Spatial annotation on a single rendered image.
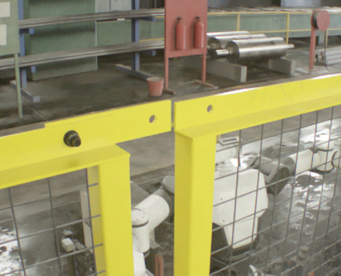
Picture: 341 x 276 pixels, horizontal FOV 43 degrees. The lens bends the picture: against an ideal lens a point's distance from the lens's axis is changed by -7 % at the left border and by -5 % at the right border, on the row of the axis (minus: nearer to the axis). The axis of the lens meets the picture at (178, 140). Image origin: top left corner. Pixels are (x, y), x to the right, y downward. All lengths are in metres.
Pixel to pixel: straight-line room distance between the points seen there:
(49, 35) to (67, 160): 8.83
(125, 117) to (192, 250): 0.27
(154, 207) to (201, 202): 0.68
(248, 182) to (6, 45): 5.49
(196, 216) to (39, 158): 0.29
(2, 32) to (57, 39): 2.98
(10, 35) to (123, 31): 4.61
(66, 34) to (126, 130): 8.91
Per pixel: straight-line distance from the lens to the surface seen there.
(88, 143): 0.67
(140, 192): 2.40
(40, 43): 9.40
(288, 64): 10.09
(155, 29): 11.30
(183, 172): 0.75
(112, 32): 10.71
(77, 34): 9.68
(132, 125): 0.70
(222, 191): 1.56
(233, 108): 0.81
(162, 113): 0.72
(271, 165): 1.77
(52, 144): 0.64
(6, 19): 6.71
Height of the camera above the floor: 2.05
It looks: 21 degrees down
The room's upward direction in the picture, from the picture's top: 1 degrees clockwise
